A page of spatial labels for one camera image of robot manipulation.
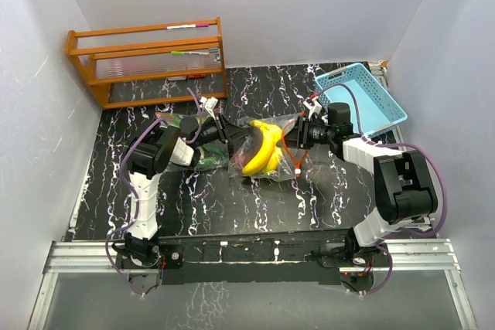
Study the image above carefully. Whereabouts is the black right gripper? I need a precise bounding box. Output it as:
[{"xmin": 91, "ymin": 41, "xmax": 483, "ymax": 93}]
[{"xmin": 276, "ymin": 116, "xmax": 333, "ymax": 150}]

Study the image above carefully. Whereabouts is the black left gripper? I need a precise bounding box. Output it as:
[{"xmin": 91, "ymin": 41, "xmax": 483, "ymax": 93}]
[{"xmin": 193, "ymin": 114, "xmax": 250, "ymax": 148}]

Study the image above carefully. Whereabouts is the clear zip bag red seal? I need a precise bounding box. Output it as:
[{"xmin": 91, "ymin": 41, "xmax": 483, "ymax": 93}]
[{"xmin": 228, "ymin": 113, "xmax": 307, "ymax": 182}]

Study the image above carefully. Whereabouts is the yellow fake banana bunch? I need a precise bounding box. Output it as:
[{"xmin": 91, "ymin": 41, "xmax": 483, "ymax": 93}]
[{"xmin": 242, "ymin": 120, "xmax": 283, "ymax": 176}]

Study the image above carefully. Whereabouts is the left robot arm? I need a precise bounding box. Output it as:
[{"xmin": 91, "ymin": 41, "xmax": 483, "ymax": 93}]
[{"xmin": 113, "ymin": 114, "xmax": 252, "ymax": 267}]

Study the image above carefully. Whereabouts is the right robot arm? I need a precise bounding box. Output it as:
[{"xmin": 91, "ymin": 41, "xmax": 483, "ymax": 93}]
[{"xmin": 282, "ymin": 103, "xmax": 438, "ymax": 266}]

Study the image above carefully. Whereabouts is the clear bag with green food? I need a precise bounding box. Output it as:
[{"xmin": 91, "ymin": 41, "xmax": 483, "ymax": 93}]
[{"xmin": 155, "ymin": 111, "xmax": 228, "ymax": 172}]

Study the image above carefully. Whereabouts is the light blue plastic basket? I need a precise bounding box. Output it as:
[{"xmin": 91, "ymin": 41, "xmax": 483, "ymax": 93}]
[{"xmin": 315, "ymin": 63, "xmax": 408, "ymax": 138}]

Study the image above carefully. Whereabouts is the orange wooden rack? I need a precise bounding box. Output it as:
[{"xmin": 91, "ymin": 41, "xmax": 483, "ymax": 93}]
[{"xmin": 64, "ymin": 18, "xmax": 229, "ymax": 110}]

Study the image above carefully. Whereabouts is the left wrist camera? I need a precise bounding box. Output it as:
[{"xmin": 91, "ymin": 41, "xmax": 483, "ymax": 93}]
[{"xmin": 200, "ymin": 96, "xmax": 219, "ymax": 119}]

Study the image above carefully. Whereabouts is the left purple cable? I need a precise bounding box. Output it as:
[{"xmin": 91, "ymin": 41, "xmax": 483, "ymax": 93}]
[{"xmin": 104, "ymin": 87, "xmax": 210, "ymax": 296}]

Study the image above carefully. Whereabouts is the purple cable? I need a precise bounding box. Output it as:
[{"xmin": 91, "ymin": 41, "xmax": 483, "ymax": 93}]
[
  {"xmin": 316, "ymin": 83, "xmax": 449, "ymax": 296},
  {"xmin": 104, "ymin": 87, "xmax": 210, "ymax": 296}
]

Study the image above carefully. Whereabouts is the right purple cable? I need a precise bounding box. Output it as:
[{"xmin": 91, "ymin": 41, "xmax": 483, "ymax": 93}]
[{"xmin": 316, "ymin": 83, "xmax": 449, "ymax": 296}]

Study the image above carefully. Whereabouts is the aluminium frame rail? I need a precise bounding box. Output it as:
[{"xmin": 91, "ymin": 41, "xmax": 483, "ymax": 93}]
[{"xmin": 43, "ymin": 238, "xmax": 460, "ymax": 273}]

